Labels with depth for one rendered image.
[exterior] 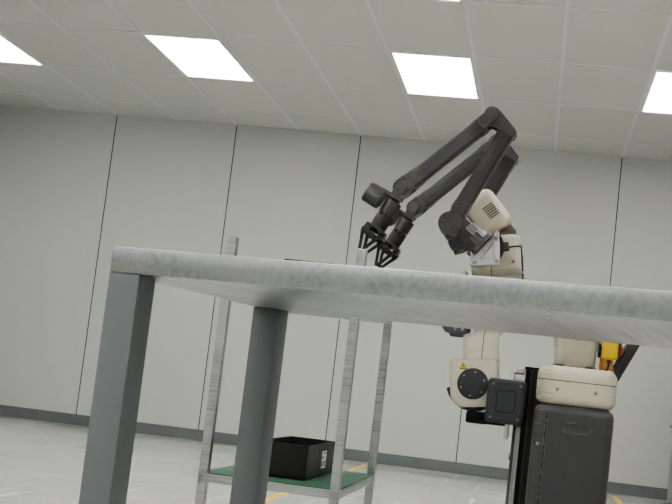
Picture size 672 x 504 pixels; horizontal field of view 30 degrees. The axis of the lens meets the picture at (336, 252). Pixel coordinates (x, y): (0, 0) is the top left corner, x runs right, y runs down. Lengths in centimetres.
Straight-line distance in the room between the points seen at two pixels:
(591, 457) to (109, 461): 276
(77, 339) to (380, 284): 1093
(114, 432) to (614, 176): 1034
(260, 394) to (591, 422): 235
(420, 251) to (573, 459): 762
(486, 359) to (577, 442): 42
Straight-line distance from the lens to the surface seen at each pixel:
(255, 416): 182
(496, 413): 413
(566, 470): 406
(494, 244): 412
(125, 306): 145
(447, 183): 460
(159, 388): 1194
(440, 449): 1146
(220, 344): 400
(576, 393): 406
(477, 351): 422
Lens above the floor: 67
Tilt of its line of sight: 6 degrees up
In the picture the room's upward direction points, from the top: 7 degrees clockwise
